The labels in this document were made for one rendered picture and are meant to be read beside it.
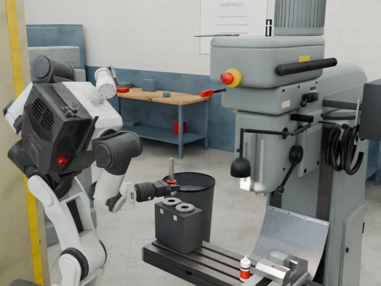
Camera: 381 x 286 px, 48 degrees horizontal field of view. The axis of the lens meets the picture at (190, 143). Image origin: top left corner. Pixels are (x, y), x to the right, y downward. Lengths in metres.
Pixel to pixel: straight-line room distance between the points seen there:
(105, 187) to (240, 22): 5.27
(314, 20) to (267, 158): 0.57
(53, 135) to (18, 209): 1.59
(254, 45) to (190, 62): 5.82
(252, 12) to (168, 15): 1.62
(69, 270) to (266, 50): 1.13
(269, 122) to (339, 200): 0.65
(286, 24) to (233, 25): 4.95
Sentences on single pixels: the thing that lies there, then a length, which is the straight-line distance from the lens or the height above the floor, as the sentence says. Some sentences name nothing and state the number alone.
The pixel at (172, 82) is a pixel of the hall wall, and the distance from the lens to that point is 7.47.
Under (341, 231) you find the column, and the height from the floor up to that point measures 1.02.
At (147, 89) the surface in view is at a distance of 7.45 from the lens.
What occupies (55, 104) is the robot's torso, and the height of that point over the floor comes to 1.67.
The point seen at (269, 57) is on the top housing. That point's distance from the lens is 1.39.
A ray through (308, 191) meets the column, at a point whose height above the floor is 1.19.
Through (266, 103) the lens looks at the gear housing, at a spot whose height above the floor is 1.67.
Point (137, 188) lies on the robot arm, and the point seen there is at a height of 1.22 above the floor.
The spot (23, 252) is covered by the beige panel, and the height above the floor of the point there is 0.46.
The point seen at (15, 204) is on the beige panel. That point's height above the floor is 0.82.
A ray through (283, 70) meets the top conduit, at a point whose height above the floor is 1.79.
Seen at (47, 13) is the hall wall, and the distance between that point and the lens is 10.09.
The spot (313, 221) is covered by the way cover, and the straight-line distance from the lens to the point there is 2.09.
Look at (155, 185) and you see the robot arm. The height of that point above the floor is 1.21.
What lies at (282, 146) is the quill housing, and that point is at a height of 1.50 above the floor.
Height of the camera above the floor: 1.91
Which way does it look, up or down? 15 degrees down
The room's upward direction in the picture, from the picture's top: straight up
